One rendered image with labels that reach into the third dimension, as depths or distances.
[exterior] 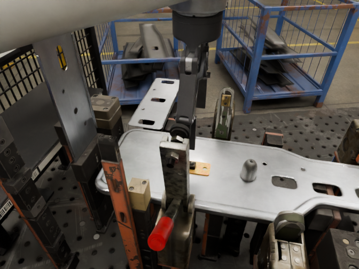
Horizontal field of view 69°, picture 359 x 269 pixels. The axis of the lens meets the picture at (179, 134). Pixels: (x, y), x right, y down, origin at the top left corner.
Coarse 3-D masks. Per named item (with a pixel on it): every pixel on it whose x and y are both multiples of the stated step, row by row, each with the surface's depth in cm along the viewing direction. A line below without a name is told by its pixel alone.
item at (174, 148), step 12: (180, 132) 36; (168, 144) 33; (180, 144) 33; (168, 156) 33; (180, 156) 34; (168, 168) 36; (180, 168) 36; (168, 180) 39; (180, 180) 38; (168, 192) 41; (180, 192) 41; (168, 204) 45
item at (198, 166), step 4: (196, 164) 60; (200, 164) 60; (204, 164) 60; (208, 164) 60; (192, 168) 58; (196, 168) 59; (200, 168) 59; (208, 168) 59; (192, 172) 58; (196, 172) 58; (200, 172) 58; (204, 172) 58; (208, 172) 58
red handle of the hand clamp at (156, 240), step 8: (176, 200) 43; (168, 208) 40; (176, 208) 40; (168, 216) 37; (176, 216) 39; (160, 224) 33; (168, 224) 34; (152, 232) 31; (160, 232) 31; (168, 232) 33; (152, 240) 30; (160, 240) 31; (152, 248) 31; (160, 248) 31
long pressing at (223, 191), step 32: (128, 160) 61; (160, 160) 61; (192, 160) 61; (224, 160) 61; (256, 160) 61; (288, 160) 61; (320, 160) 62; (160, 192) 54; (192, 192) 54; (224, 192) 54; (256, 192) 54; (288, 192) 54; (352, 192) 54
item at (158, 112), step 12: (156, 84) 90; (168, 84) 90; (144, 96) 84; (156, 96) 84; (168, 96) 84; (144, 108) 78; (156, 108) 78; (168, 108) 78; (132, 120) 74; (156, 120) 74
